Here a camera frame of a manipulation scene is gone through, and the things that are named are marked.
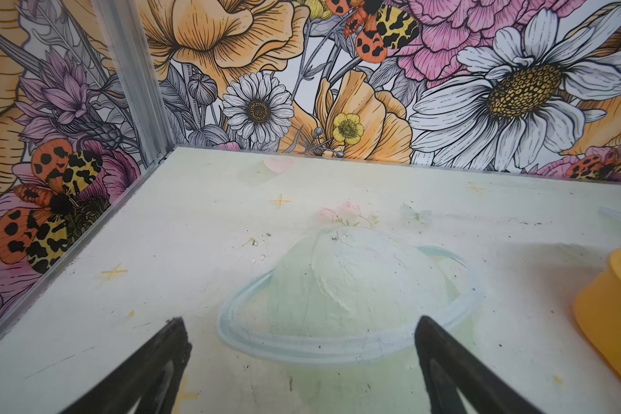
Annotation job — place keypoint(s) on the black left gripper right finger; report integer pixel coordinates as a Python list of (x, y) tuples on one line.
[(452, 374)]

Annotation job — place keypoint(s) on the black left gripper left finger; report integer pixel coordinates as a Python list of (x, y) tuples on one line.
[(148, 381)]

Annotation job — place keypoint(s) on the yellow plastic bin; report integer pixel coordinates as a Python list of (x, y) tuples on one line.
[(597, 311)]

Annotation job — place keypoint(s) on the left aluminium corner post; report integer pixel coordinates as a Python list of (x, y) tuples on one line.
[(127, 42)]

